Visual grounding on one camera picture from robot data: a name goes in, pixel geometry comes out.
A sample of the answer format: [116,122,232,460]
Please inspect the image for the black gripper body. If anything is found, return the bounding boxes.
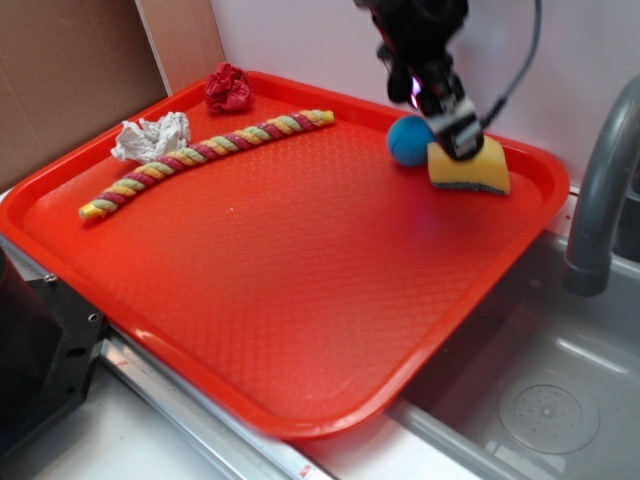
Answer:
[355,0,469,113]

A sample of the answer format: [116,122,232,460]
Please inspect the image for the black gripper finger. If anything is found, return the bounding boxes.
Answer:
[426,97,484,161]

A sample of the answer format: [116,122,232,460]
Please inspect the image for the blue crocheted ball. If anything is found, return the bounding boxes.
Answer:
[387,116,435,167]

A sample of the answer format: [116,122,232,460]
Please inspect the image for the yellow sponge with grey pad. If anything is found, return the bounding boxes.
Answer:
[426,136,511,195]

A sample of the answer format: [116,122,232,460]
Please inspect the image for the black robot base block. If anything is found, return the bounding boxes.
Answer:
[1,253,105,460]

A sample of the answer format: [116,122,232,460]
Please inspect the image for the crumpled red cloth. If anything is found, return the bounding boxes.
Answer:
[204,62,252,113]

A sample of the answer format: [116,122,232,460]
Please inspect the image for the grey faucet spout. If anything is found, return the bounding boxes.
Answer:
[562,77,639,296]

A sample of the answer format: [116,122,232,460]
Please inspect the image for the red plastic tray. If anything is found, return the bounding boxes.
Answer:
[1,72,569,440]

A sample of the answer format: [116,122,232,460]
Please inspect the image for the grey plastic sink basin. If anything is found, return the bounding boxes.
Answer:
[389,234,639,479]

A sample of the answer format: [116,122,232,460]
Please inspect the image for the crumpled white paper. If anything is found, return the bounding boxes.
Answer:
[111,112,191,164]

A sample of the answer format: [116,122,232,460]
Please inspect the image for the brown cardboard panel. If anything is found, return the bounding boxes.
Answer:
[1,1,224,191]

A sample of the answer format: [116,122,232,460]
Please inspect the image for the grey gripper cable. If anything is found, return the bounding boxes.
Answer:
[479,0,544,126]

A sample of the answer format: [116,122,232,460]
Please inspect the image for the multicolour twisted rope toy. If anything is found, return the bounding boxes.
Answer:
[78,110,335,221]

